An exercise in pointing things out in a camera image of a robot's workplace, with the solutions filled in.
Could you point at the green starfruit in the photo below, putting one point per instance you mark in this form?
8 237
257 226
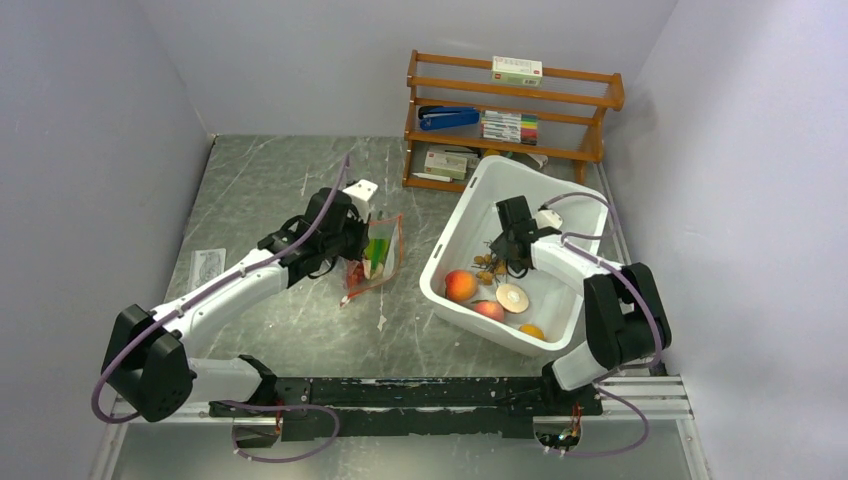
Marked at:
377 249

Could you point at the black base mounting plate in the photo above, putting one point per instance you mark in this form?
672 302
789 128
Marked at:
313 408

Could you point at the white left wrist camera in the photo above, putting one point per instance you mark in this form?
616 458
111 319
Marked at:
361 194

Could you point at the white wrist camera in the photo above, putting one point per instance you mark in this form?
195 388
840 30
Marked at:
361 194
548 218

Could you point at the white red box lower shelf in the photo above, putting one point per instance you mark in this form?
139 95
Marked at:
454 162

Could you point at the large orange peach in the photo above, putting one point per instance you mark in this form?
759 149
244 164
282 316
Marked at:
460 285

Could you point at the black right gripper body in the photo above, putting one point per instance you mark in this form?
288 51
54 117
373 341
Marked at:
500 246

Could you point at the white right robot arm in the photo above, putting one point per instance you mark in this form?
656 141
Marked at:
623 313

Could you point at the clear zip top bag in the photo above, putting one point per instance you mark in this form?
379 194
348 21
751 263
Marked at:
391 228

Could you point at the coloured marker pen pack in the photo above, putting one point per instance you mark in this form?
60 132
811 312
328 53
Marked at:
509 127

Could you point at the wooden shelf rack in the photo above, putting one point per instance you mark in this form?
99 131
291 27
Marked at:
563 117

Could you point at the white plastic bin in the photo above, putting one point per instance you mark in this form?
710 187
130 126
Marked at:
554 307

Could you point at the aluminium rail frame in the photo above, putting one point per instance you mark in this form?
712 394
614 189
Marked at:
658 397

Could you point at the small red peach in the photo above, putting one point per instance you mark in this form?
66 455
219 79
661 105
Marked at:
491 310

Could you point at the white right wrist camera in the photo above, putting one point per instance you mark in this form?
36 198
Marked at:
548 218

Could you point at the half cut mushroom slice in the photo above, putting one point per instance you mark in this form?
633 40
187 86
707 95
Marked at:
512 298

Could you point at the white green box on shelf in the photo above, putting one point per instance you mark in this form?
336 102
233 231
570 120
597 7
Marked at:
516 72

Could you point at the brown longan twig bunch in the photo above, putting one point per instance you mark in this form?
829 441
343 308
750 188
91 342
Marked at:
491 269

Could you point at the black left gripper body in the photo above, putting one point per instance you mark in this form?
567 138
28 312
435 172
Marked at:
348 242

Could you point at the blue stapler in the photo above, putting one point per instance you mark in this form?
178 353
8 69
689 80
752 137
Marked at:
443 117

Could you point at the paper sheet on table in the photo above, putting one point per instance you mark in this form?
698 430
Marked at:
205 265

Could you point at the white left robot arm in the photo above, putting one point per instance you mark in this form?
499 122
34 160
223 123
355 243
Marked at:
151 357

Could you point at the small orange fruit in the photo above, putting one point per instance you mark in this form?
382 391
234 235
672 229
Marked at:
533 331

